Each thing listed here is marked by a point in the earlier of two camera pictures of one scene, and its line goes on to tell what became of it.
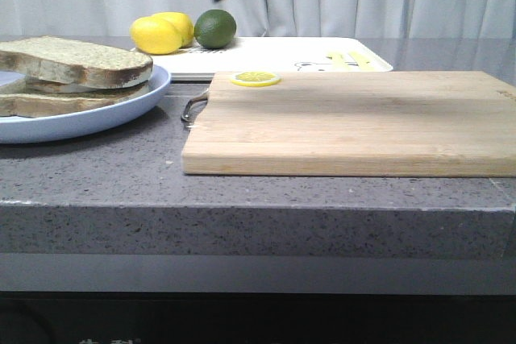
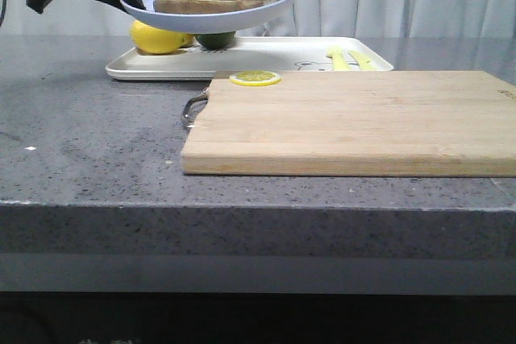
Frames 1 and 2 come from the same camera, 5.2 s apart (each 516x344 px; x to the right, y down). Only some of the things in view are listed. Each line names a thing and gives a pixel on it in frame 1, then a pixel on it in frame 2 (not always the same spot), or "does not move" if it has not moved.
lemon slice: [255, 78] does not move
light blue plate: [16, 130] to [205, 23]
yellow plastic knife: [364, 63] does not move
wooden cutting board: [357, 124] does not move
